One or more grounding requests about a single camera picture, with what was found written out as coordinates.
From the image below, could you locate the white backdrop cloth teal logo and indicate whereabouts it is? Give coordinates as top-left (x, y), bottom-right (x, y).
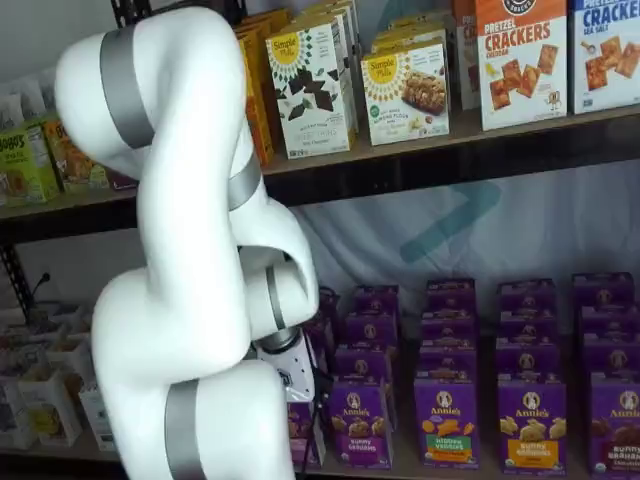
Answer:
top-left (289, 159), bottom-right (640, 341)

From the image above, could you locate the green Bobo's snack box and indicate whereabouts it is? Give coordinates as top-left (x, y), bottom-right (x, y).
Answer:
top-left (0, 119), bottom-right (60, 207)

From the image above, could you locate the purple box with brown patch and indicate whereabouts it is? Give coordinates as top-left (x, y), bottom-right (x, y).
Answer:
top-left (589, 374), bottom-right (640, 476)

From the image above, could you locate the white cartons lower left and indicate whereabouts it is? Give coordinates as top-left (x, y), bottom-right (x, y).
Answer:
top-left (18, 368), bottom-right (84, 446)

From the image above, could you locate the purple box with green patch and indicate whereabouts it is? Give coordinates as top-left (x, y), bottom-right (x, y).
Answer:
top-left (413, 377), bottom-right (480, 470)

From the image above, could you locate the orange pretzel crackers box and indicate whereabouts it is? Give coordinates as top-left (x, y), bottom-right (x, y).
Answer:
top-left (474, 0), bottom-right (570, 132)
top-left (452, 0), bottom-right (482, 112)

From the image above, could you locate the white Simple Mills cracker box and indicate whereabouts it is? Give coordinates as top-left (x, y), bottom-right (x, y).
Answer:
top-left (292, 0), bottom-right (360, 139)
top-left (264, 22), bottom-right (351, 160)

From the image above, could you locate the purple box with yellow patch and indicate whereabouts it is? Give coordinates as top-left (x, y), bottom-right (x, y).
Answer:
top-left (498, 379), bottom-right (568, 474)

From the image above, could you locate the white snack bag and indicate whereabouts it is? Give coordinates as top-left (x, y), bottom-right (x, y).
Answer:
top-left (0, 377), bottom-right (39, 450)

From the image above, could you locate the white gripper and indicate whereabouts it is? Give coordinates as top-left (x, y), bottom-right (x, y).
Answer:
top-left (255, 335), bottom-right (335, 404)

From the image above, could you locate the white snack box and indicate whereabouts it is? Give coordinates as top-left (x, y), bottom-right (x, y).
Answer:
top-left (78, 383), bottom-right (119, 450)

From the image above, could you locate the blue pretzel crackers box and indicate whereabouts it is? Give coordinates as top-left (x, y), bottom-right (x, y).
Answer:
top-left (572, 0), bottom-right (640, 115)

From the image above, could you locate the black power plug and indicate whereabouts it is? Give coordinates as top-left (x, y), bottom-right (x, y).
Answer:
top-left (32, 272), bottom-right (54, 306)

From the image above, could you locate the purple box with pink patch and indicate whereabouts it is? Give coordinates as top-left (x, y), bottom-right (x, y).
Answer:
top-left (287, 399), bottom-right (326, 470)

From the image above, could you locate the white snack pouch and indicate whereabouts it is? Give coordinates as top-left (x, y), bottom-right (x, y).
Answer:
top-left (38, 67), bottom-right (62, 109)
top-left (0, 94), bottom-right (25, 129)
top-left (14, 79), bottom-right (47, 121)

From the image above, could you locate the orange Revival snack box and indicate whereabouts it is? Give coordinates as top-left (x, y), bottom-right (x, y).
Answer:
top-left (242, 37), bottom-right (275, 166)
top-left (233, 8), bottom-right (292, 42)

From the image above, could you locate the orange Bobo's snack box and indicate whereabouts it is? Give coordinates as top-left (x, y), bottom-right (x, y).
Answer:
top-left (42, 117), bottom-right (109, 194)

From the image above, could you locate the purple Annie's snack box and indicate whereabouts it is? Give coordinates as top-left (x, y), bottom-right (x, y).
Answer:
top-left (318, 287), bottom-right (344, 321)
top-left (312, 349), bottom-right (332, 382)
top-left (304, 317), bottom-right (335, 352)
top-left (579, 305), bottom-right (640, 341)
top-left (573, 272), bottom-right (635, 309)
top-left (418, 344), bottom-right (479, 381)
top-left (426, 278), bottom-right (476, 314)
top-left (333, 344), bottom-right (399, 386)
top-left (498, 279), bottom-right (557, 314)
top-left (353, 285), bottom-right (400, 316)
top-left (345, 312), bottom-right (400, 349)
top-left (420, 309), bottom-right (476, 349)
top-left (495, 339), bottom-right (561, 384)
top-left (499, 309), bottom-right (560, 344)
top-left (583, 337), bottom-right (640, 377)

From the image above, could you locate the purple box with violet patch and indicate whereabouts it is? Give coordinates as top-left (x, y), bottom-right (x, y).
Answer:
top-left (328, 378), bottom-right (395, 470)

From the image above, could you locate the yellow Simple Mills bar box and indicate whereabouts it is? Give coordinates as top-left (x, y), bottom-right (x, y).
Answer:
top-left (360, 43), bottom-right (451, 146)
top-left (370, 17), bottom-right (449, 54)

